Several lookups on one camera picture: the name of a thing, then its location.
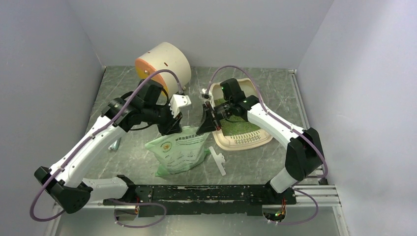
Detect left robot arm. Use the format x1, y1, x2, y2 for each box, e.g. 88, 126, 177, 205
34, 80, 190, 214

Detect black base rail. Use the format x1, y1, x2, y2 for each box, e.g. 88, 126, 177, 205
103, 184, 297, 217

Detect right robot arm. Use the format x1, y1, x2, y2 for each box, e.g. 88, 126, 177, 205
197, 78, 325, 204

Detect light blue stapler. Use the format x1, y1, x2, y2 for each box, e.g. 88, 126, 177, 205
108, 138, 121, 151

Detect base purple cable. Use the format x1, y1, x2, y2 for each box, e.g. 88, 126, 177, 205
113, 200, 167, 229

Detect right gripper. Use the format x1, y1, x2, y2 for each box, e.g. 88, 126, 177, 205
196, 100, 233, 136

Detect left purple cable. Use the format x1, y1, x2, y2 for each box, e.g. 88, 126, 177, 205
29, 69, 184, 223

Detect green cat litter bag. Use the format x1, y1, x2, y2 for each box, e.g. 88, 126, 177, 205
145, 126, 209, 177

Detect green litter pellets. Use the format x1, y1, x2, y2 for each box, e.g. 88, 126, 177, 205
214, 98, 260, 136

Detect round beige drawer cabinet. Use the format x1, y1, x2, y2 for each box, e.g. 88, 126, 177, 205
135, 42, 191, 98

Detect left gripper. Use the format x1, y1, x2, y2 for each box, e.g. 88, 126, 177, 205
143, 99, 183, 135

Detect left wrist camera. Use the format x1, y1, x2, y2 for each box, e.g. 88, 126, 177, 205
169, 94, 192, 118

